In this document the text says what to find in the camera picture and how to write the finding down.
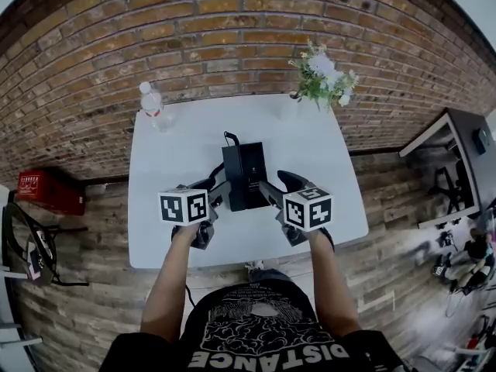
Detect clear plastic water bottle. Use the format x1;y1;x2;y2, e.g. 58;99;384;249
138;81;177;133

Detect dark-topped table with white frame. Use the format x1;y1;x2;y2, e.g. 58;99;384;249
398;108;494;229

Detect black printed t-shirt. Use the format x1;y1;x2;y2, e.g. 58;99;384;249
98;278;408;372

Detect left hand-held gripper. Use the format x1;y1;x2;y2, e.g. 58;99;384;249
157;163;233;251

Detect white and green flower bouquet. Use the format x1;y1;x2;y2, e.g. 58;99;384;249
288;38;360;112

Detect white sneaker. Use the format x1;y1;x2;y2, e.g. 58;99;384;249
245;260;265;283

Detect person's left forearm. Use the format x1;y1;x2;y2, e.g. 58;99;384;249
139;226;203;343

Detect black mesh chair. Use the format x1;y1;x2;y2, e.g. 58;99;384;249
1;201;91;288

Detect person's right forearm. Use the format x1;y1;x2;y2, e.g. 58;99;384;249
305;227;364;339

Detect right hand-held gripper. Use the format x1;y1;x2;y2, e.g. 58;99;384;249
258;169;335;248

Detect small black object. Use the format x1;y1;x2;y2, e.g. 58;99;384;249
474;127;487;156

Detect red box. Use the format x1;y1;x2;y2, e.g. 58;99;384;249
16;169;88;217

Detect grey trouser leg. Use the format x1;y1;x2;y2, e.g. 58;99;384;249
249;267;294;287

